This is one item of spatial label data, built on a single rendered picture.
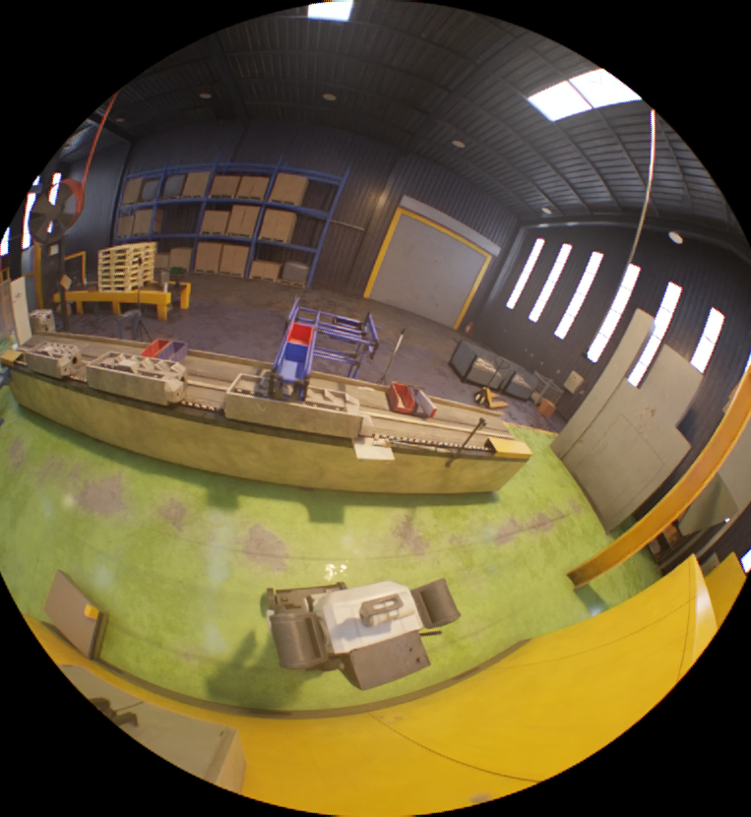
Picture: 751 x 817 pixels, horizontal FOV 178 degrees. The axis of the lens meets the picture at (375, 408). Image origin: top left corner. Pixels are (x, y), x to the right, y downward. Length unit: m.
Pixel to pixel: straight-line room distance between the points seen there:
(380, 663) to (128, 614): 1.98
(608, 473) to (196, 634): 6.75
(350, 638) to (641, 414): 6.07
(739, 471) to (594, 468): 4.29
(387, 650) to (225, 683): 1.59
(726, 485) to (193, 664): 8.54
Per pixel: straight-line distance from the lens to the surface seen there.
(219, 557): 2.14
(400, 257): 11.99
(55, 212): 6.70
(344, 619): 0.68
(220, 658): 2.10
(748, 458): 7.69
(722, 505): 7.69
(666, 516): 3.78
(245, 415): 1.75
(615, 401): 6.34
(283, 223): 10.39
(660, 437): 6.08
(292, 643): 0.65
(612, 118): 9.38
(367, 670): 0.70
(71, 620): 2.50
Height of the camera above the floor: 2.03
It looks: 34 degrees down
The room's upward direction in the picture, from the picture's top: 24 degrees clockwise
